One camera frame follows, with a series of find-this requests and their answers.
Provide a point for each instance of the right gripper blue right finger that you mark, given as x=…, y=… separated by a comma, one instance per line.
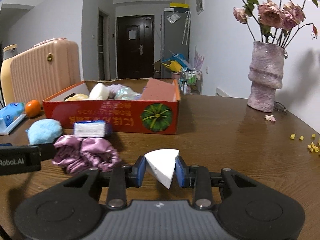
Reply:
x=182, y=172

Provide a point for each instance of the white wedge makeup sponge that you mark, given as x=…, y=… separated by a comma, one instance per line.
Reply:
x=161, y=164

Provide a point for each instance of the purple feather decoration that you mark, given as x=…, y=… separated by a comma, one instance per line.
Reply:
x=198, y=60

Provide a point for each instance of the yellow crumbs on table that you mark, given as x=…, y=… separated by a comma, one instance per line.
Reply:
x=311, y=141

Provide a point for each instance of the dried pink roses bouquet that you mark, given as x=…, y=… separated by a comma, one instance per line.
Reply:
x=279, y=22

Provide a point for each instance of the orange tangerine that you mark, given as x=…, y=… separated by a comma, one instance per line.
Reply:
x=32, y=108

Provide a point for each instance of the yellow thermos jug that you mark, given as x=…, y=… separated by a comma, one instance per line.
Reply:
x=9, y=53

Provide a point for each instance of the dark brown entrance door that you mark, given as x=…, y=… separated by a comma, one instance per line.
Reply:
x=135, y=47

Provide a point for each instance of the red cardboard pumpkin box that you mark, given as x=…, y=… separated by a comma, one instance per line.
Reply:
x=136, y=116

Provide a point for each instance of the blue yellow bags pile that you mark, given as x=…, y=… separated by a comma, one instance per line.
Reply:
x=176, y=64

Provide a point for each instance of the purple textured vase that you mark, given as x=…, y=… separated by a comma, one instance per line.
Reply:
x=266, y=74

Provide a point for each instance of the white cylindrical sponge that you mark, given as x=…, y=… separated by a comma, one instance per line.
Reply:
x=99, y=92

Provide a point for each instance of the fallen pink petal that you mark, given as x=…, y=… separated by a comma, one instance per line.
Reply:
x=270, y=118

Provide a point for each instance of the iridescent translucent shower cap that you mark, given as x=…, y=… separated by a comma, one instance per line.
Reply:
x=126, y=93

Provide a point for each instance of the light blue fluffy puff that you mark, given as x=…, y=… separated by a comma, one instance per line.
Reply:
x=44, y=131

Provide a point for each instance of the grey refrigerator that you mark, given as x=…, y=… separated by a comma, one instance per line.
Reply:
x=173, y=38

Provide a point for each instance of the pink layered cleaning sponge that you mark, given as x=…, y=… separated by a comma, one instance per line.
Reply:
x=157, y=90

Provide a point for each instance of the white yellow plush alpaca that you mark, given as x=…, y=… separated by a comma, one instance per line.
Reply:
x=77, y=97

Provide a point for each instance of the pink ribbed small suitcase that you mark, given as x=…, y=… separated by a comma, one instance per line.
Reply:
x=45, y=69

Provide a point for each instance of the blue pocket tissue pack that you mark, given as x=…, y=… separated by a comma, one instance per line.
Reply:
x=96, y=128

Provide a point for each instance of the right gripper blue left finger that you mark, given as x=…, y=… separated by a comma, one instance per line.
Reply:
x=138, y=171

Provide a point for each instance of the purple satin scrunchie bonnet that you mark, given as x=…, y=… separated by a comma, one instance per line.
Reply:
x=76, y=154

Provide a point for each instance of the lavender fluffy towel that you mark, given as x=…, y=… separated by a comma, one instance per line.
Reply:
x=113, y=90

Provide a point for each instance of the white wall electrical panel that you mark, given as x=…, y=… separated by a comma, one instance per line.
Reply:
x=199, y=6

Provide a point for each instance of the yellow box on refrigerator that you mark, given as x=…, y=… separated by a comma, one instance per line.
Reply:
x=179, y=7

